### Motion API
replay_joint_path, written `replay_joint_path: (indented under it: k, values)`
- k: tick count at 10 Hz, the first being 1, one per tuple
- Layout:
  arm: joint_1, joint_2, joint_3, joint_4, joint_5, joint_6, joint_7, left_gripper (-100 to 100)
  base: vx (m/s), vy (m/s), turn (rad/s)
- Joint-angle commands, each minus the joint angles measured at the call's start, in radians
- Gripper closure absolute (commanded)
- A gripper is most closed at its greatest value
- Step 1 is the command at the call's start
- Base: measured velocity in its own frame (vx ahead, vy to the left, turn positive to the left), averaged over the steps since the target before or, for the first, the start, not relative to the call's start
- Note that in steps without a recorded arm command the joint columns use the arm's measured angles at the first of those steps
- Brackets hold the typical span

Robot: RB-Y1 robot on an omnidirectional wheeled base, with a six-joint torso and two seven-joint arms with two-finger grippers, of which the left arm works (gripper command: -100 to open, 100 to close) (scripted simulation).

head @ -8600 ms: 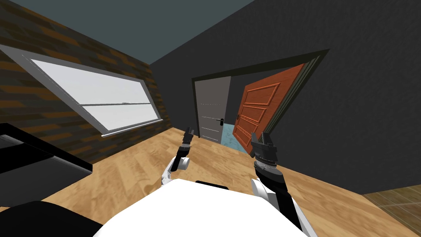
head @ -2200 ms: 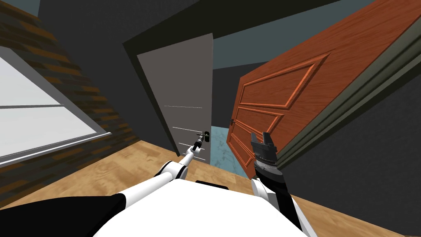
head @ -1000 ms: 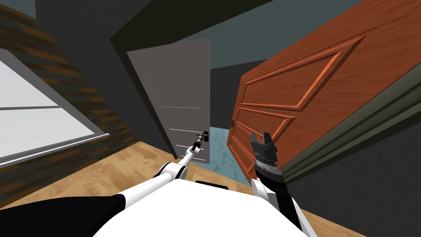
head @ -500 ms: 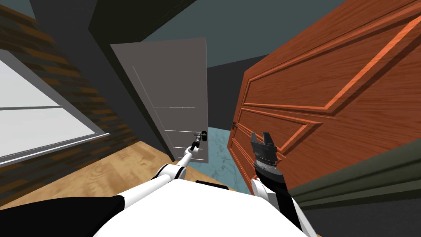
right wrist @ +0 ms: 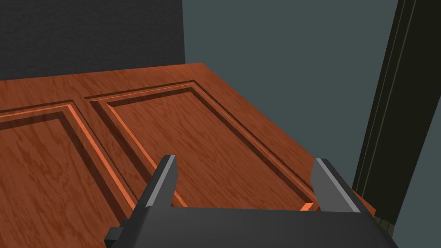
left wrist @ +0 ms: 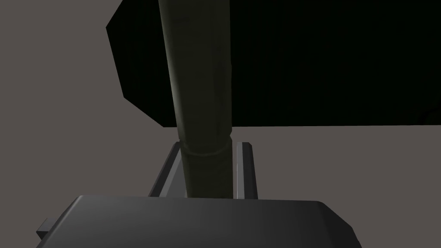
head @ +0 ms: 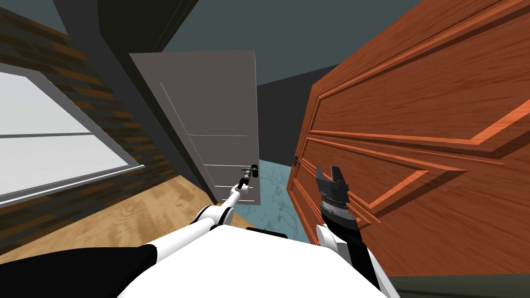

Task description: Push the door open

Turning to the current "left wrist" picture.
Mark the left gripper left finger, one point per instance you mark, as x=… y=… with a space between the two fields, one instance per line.
x=169 y=175

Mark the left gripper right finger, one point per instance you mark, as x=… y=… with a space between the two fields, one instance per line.
x=244 y=172

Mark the black door leaf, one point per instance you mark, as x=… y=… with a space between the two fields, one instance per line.
x=327 y=62

